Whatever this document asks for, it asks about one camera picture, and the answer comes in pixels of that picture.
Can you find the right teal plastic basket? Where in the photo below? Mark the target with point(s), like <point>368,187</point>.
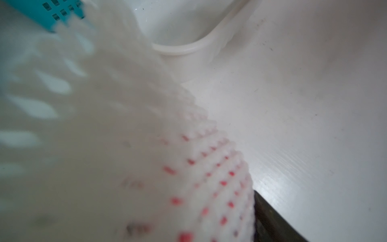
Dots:
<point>48,13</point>

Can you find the white plastic tub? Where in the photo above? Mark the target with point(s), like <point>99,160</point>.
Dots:
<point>188,35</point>

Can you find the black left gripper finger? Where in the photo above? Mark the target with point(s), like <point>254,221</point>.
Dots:
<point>270,226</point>

